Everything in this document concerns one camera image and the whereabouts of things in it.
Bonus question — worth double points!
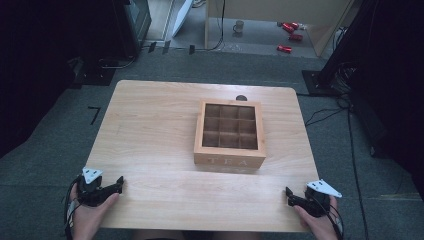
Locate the white board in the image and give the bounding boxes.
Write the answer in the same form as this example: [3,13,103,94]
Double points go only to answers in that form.
[171,0,195,38]

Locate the person's right hand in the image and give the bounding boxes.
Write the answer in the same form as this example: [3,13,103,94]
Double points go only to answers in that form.
[293,195,345,240]

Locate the black monitor cabinet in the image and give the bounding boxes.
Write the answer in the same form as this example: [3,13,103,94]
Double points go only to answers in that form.
[111,0,153,59]

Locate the black cable on floor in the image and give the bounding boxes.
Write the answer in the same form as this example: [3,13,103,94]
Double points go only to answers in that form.
[194,0,226,52]

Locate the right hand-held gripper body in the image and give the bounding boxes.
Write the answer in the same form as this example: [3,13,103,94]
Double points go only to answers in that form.
[303,179,343,219]

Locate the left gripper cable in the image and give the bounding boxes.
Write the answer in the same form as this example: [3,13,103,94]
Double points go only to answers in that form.
[63,176,83,240]

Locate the black stand base plate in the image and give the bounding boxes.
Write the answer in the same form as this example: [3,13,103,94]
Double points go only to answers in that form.
[69,56,137,88]

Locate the black stand with base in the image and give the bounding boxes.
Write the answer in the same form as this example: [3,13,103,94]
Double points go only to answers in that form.
[301,0,378,98]

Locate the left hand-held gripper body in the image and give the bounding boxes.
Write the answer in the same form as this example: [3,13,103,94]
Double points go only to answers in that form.
[77,167,111,208]

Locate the person's left hand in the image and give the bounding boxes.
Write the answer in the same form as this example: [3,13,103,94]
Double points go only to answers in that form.
[68,183,120,240]

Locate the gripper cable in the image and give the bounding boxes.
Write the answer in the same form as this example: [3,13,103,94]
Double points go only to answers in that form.
[309,196,345,240]
[63,176,83,240]

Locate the black tape corner mark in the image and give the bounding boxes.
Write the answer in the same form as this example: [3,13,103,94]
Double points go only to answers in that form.
[87,106,101,126]

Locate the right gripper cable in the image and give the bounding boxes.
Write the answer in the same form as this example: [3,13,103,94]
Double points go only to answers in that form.
[309,196,345,240]

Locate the wooden tea box with compartments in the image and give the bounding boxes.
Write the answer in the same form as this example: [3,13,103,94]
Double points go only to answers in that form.
[193,99,267,169]

